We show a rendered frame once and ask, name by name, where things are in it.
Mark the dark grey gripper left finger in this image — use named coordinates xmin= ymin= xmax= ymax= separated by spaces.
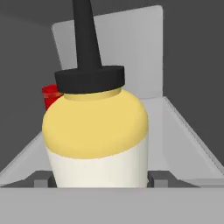
xmin=1 ymin=170 xmax=59 ymax=189

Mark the yellow mustard bottle black cap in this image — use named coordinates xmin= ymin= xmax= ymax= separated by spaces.
xmin=41 ymin=0 xmax=150 ymax=189

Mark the red ketchup bottle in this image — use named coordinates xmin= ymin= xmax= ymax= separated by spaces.
xmin=41 ymin=84 xmax=65 ymax=112

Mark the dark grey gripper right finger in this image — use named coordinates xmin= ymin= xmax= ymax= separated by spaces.
xmin=146 ymin=170 xmax=200 ymax=189

